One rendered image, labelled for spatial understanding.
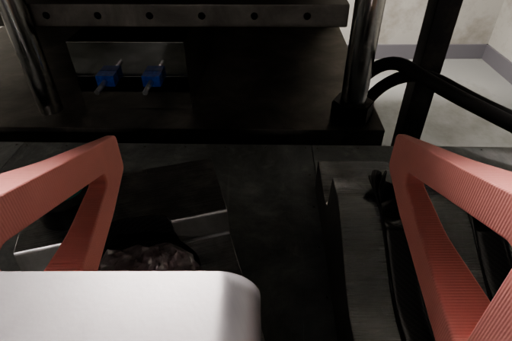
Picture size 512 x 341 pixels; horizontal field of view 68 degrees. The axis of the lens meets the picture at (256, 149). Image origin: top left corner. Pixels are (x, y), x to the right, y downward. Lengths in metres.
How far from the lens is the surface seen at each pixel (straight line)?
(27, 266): 0.56
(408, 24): 3.34
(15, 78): 1.32
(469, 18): 3.51
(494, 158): 0.90
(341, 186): 0.52
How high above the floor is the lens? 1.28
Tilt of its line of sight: 37 degrees down
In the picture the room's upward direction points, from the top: straight up
